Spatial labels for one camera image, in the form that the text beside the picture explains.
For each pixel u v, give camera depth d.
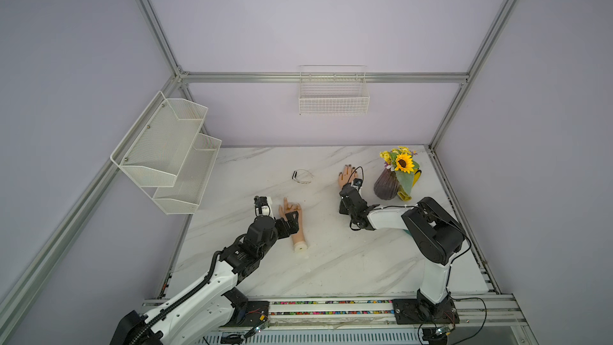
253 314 0.73
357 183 0.88
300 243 0.86
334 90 0.95
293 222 0.72
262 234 0.59
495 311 0.78
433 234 0.51
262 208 0.70
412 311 0.73
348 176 1.08
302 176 1.09
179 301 0.45
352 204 0.78
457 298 0.70
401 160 0.82
